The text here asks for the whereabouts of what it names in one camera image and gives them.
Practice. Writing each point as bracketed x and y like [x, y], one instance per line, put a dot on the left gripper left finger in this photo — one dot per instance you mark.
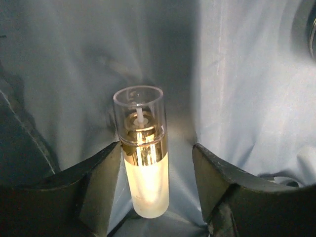
[76, 202]

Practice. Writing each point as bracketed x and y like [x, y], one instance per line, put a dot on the frosted gold spray bottle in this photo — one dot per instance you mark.
[141, 126]

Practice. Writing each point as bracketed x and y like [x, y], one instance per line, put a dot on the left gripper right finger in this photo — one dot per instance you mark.
[235, 203]

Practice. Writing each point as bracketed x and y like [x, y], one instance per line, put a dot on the blue fish-print suitcase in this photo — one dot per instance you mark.
[236, 74]

